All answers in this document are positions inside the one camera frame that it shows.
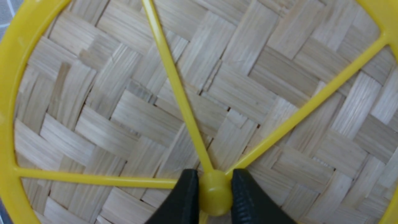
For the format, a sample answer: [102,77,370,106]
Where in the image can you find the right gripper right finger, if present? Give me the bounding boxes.
[231,169,296,224]

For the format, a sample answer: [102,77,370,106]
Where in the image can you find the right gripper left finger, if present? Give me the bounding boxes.
[145,169,199,224]

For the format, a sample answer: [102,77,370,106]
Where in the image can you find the yellow woven steamer lid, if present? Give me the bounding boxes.
[1,0,397,224]

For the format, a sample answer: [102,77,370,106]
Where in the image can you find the grey checked tablecloth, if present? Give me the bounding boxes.
[0,0,24,41]

